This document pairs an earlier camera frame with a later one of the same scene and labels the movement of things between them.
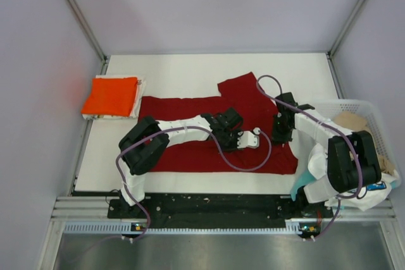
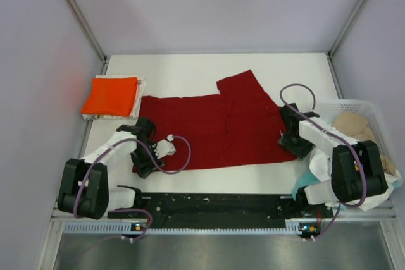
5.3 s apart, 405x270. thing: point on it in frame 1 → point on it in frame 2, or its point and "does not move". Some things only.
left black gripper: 234,145 → 143,169
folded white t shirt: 136,105 does not move
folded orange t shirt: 112,97 does not move
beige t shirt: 358,122 does not move
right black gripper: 278,137 → 299,151
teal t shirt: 304,178 does not move
